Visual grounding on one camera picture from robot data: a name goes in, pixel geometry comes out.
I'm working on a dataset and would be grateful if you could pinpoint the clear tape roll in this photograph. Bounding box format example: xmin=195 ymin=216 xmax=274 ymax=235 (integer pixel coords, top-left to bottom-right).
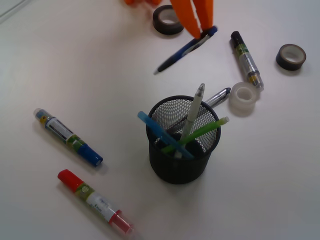
xmin=228 ymin=82 xmax=260 ymax=117

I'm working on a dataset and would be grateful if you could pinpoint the silver pen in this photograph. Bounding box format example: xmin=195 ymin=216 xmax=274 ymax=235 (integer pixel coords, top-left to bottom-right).
xmin=205 ymin=87 xmax=231 ymax=108

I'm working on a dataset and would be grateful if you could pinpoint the blue cap marker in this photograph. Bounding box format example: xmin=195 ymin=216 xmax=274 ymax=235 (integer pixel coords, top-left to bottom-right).
xmin=33 ymin=108 xmax=103 ymax=167

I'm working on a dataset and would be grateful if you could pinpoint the green mechanical pencil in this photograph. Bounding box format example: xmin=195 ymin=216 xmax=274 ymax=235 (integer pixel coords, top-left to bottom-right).
xmin=161 ymin=117 xmax=230 ymax=155

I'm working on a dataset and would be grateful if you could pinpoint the white dotted pen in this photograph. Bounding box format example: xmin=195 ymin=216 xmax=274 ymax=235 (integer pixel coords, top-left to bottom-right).
xmin=174 ymin=82 xmax=206 ymax=159

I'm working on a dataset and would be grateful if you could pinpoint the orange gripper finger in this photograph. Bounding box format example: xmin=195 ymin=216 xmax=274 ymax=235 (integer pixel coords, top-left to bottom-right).
xmin=193 ymin=0 xmax=214 ymax=31
xmin=170 ymin=0 xmax=201 ymax=39

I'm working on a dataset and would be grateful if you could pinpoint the black mesh pen holder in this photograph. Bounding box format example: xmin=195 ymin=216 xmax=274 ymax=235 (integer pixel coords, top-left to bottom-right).
xmin=146 ymin=95 xmax=221 ymax=185

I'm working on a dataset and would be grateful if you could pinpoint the black cap marker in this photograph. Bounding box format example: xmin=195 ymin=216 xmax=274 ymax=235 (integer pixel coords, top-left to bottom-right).
xmin=230 ymin=31 xmax=264 ymax=91

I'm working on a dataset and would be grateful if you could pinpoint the dark blue black pen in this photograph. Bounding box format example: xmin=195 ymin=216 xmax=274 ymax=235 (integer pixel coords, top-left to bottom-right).
xmin=154 ymin=25 xmax=218 ymax=75

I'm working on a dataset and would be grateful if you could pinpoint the light blue pen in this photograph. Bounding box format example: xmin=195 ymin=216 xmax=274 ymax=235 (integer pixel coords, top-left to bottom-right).
xmin=137 ymin=111 xmax=194 ymax=159

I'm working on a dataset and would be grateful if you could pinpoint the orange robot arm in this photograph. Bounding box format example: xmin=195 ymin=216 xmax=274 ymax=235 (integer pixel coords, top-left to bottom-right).
xmin=124 ymin=0 xmax=218 ymax=40

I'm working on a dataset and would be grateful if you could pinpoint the black tape roll right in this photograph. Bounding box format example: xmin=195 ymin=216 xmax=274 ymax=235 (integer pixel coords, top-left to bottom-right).
xmin=275 ymin=44 xmax=307 ymax=71

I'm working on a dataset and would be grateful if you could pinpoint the black tape roll near robot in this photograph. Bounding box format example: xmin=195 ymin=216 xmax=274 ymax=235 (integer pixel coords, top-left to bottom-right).
xmin=152 ymin=5 xmax=184 ymax=36

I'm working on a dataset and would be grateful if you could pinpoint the red cap marker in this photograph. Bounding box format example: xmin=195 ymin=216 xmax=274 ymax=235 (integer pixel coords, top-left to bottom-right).
xmin=57 ymin=169 xmax=134 ymax=237

